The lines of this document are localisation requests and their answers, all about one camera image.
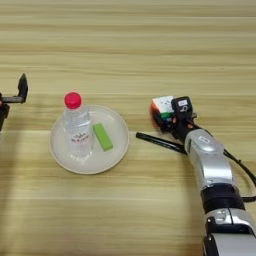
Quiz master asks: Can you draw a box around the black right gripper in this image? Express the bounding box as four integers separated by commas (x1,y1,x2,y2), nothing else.
153,113,201,141

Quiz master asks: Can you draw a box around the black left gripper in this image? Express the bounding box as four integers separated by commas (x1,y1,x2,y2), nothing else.
0,73,29,132

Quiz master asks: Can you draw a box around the multicoloured puzzle cube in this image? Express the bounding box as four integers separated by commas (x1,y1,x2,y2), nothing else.
150,95,176,126

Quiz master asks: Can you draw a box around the clear bottle with red cap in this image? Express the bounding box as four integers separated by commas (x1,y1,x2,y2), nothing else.
63,92,94,158

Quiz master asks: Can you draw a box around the black marker pen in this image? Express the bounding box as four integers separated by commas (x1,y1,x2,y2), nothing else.
135,131,188,155

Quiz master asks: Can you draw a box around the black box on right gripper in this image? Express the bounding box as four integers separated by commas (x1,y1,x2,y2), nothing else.
171,96,194,122

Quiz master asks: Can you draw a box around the round beige plate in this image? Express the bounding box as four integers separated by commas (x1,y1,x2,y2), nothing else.
49,104,130,175

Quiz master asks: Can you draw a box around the green rectangular block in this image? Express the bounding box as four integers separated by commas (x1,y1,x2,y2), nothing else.
92,123,114,152

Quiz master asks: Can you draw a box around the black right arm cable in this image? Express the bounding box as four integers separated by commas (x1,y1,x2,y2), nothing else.
223,149,256,204

